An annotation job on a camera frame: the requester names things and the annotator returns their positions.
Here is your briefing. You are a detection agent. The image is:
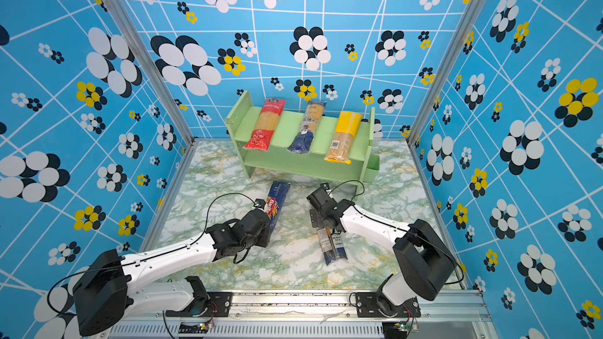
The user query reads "clear blue spaghetti package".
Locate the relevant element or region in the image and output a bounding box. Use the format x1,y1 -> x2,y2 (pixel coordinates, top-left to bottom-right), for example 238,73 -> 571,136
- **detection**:
317,227 -> 348,265

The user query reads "dark blue spaghetti package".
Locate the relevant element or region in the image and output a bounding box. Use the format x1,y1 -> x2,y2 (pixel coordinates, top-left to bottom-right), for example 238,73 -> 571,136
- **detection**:
265,181 -> 291,232

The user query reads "blue yellow spaghetti package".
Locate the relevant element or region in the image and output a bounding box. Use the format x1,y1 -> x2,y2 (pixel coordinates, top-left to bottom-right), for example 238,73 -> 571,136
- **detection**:
287,100 -> 327,154

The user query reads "red spaghetti package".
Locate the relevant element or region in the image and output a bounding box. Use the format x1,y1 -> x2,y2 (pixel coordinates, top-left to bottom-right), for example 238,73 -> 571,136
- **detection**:
243,98 -> 286,152

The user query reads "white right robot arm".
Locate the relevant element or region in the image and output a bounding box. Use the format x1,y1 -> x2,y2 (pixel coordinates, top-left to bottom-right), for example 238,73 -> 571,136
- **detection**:
307,184 -> 457,315

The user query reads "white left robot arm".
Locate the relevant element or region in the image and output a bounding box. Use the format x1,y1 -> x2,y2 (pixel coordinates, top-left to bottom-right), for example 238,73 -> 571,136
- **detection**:
73,208 -> 273,337

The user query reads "green wooden shelf unit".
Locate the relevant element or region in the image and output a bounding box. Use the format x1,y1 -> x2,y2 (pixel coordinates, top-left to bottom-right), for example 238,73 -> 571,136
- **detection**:
225,91 -> 375,192

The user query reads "green plastic hanging bin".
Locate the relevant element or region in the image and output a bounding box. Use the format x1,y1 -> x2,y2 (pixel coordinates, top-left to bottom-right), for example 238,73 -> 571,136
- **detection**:
363,154 -> 380,183

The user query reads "left controller board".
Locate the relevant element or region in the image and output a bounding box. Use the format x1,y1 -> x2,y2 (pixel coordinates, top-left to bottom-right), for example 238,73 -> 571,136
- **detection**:
178,322 -> 215,334

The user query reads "controller board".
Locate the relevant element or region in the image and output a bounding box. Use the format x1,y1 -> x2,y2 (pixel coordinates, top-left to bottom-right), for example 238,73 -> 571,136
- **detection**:
178,322 -> 215,334
382,322 -> 411,339

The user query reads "right controller board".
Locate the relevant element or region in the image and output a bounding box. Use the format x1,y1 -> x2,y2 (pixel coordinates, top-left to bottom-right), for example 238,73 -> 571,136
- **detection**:
382,322 -> 411,339

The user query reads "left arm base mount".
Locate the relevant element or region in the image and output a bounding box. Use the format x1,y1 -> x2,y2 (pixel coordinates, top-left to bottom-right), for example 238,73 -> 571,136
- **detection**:
166,276 -> 234,318

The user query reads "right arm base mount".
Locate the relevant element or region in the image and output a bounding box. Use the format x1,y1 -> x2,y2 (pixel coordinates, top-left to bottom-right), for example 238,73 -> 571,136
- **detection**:
348,274 -> 421,319

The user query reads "aluminium corner post right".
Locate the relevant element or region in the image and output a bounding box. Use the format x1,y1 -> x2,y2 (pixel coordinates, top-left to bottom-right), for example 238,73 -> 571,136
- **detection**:
408,0 -> 487,147

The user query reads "aluminium corner post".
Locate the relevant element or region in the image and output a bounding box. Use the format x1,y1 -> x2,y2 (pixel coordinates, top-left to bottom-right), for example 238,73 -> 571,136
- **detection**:
408,0 -> 487,147
104,0 -> 196,147

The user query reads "aluminium corner post left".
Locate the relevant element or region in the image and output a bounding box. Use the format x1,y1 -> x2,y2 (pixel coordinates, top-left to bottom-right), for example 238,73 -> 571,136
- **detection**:
104,0 -> 196,147

